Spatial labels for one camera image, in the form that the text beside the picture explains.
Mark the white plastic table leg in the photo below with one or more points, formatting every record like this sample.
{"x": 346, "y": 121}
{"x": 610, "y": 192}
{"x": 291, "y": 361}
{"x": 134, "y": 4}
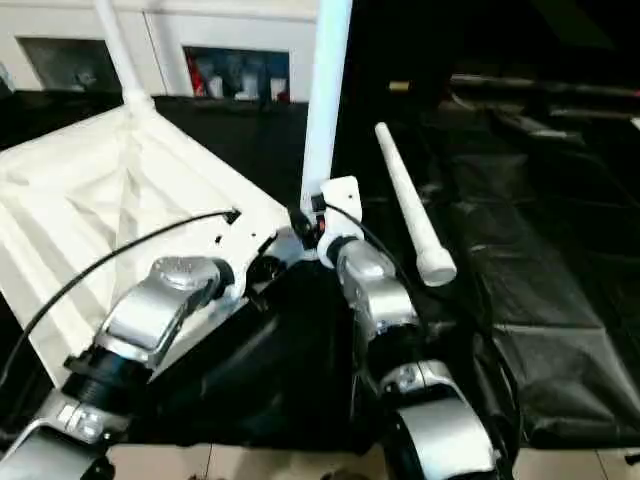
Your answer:
{"x": 125, "y": 60}
{"x": 325, "y": 100}
{"x": 415, "y": 210}

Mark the white plastic table top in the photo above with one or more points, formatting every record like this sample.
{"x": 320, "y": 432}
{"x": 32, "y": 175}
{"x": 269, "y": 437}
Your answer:
{"x": 100, "y": 175}

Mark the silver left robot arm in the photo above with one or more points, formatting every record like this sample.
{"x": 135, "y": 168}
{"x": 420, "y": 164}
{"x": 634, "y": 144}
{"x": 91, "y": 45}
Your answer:
{"x": 150, "y": 310}

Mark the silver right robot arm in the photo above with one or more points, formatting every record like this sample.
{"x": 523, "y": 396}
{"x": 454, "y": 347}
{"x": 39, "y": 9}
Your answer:
{"x": 380, "y": 295}

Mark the small tan label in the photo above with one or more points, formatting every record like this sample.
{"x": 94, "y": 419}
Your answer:
{"x": 400, "y": 86}

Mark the red object behind glass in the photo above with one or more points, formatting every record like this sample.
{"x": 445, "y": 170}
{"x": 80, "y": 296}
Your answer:
{"x": 198, "y": 80}

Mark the black mat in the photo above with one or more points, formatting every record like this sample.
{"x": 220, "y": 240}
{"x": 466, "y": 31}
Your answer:
{"x": 500, "y": 225}

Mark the white cabinet with glass doors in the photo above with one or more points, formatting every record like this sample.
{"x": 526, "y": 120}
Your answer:
{"x": 150, "y": 25}

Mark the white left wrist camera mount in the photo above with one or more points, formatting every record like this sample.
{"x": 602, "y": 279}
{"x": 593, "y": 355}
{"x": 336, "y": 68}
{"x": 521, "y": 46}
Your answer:
{"x": 250, "y": 235}

